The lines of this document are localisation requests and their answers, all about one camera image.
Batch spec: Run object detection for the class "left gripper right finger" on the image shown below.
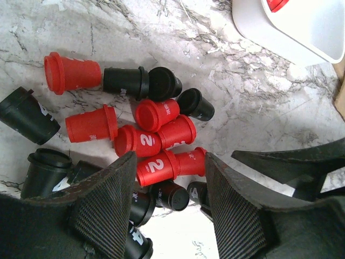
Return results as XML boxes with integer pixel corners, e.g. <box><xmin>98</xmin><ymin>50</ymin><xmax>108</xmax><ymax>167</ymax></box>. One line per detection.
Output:
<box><xmin>205</xmin><ymin>153</ymin><xmax>344</xmax><ymax>258</ymax></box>

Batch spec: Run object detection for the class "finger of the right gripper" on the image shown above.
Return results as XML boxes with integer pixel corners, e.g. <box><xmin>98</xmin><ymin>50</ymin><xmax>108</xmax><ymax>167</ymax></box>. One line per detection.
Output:
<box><xmin>231</xmin><ymin>138</ymin><xmax>344</xmax><ymax>200</ymax></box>

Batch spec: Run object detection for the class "red coffee capsule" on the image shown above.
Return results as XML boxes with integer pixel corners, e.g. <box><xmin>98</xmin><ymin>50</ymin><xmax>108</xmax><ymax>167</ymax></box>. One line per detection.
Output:
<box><xmin>267</xmin><ymin>0</ymin><xmax>289</xmax><ymax>13</ymax></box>
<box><xmin>136</xmin><ymin>150</ymin><xmax>181</xmax><ymax>187</ymax></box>
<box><xmin>157</xmin><ymin>115</ymin><xmax>197</xmax><ymax>149</ymax></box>
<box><xmin>44</xmin><ymin>52</ymin><xmax>101</xmax><ymax>95</ymax></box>
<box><xmin>65</xmin><ymin>104</ymin><xmax>118</xmax><ymax>142</ymax></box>
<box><xmin>135</xmin><ymin>99</ymin><xmax>180</xmax><ymax>132</ymax></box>
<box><xmin>114</xmin><ymin>125</ymin><xmax>162</xmax><ymax>158</ymax></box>
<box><xmin>175</xmin><ymin>147</ymin><xmax>207</xmax><ymax>177</ymax></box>

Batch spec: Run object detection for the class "white rectangular storage basket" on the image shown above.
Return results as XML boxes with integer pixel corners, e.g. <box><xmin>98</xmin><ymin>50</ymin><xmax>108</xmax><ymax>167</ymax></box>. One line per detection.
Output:
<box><xmin>232</xmin><ymin>1</ymin><xmax>344</xmax><ymax>67</ymax></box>

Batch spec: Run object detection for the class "brown cardboard piece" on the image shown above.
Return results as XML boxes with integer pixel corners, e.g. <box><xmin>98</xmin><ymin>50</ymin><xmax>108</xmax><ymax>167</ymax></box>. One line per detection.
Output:
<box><xmin>333</xmin><ymin>58</ymin><xmax>345</xmax><ymax>119</ymax></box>

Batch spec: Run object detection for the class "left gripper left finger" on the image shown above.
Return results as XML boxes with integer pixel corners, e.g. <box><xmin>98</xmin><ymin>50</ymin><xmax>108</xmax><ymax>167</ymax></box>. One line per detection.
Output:
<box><xmin>20</xmin><ymin>151</ymin><xmax>138</xmax><ymax>259</ymax></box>

